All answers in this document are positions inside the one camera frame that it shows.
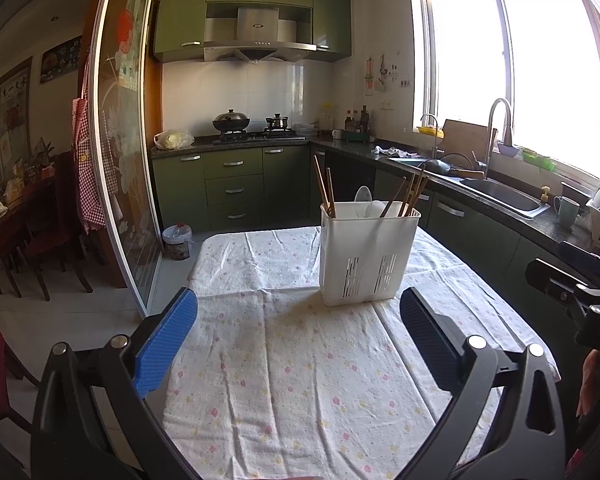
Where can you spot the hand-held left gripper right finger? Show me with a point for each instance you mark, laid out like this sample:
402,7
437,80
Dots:
425,340

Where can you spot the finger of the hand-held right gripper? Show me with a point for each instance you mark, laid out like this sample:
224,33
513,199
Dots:
590,262
550,280

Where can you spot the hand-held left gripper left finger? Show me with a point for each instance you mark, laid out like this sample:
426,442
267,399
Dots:
165,345

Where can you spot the white plastic utensil holder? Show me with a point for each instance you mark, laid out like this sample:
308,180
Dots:
365,240

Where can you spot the person's right hand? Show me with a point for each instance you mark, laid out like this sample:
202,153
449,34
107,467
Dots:
589,380

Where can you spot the green mug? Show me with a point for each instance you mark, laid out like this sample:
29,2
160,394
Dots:
566,212

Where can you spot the steel sink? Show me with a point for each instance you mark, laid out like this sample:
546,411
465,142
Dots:
505,195

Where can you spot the trash bin with white bag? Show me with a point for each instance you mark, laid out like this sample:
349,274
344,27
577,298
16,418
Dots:
176,242

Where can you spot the green plastic basket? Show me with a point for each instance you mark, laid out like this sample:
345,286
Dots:
537,159

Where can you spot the white floral tablecloth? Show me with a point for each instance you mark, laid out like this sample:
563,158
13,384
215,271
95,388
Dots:
290,360

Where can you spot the small grey bowl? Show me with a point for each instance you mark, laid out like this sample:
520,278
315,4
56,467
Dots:
508,150

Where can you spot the white soup spoon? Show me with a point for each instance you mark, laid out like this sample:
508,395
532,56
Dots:
376,208

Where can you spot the dark wooden dining chair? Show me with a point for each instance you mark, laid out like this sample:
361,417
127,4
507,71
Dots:
55,240

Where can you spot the tall steel faucet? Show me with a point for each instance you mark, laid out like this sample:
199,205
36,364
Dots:
492,125

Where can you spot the wooden cutting board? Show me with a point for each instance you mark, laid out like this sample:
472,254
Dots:
462,137

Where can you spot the green base cabinets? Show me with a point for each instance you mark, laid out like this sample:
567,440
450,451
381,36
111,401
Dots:
235,185

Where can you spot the glass sliding door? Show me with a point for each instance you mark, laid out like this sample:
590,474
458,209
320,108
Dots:
125,160

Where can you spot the red checked apron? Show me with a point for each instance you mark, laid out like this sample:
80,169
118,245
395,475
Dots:
92,170

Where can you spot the small steel faucet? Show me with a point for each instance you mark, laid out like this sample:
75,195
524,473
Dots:
432,130

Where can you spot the yellow sponge tray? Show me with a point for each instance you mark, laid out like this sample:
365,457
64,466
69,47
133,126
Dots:
430,131

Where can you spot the crumpled dishcloth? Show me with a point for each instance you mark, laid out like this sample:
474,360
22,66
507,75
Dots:
392,150

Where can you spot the dark wooden dining table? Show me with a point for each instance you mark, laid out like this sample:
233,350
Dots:
10,220

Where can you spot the window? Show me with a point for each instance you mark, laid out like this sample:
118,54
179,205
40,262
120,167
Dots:
530,70

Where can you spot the dark stone countertop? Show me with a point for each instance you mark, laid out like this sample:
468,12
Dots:
360,147

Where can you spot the white plastic bag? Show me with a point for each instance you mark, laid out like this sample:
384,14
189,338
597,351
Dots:
174,140

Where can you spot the white cup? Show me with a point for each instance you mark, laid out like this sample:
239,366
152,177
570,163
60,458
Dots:
337,134

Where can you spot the cluster of condiment bottles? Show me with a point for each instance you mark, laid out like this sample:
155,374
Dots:
360,125

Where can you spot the gas stove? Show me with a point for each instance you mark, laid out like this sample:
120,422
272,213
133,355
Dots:
260,135

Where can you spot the black wok with lid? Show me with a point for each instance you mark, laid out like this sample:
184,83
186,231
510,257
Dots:
231,121

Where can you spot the steel range hood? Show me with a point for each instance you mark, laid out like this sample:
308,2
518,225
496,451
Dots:
257,35

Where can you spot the large framed wall picture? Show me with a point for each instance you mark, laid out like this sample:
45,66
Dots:
12,125

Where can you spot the hanging wall ornaments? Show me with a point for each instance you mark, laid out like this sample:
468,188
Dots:
372,75

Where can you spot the dark wall poster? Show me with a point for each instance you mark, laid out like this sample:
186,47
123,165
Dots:
60,62

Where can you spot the green wall cabinets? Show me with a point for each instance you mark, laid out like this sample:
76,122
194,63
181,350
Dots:
180,15

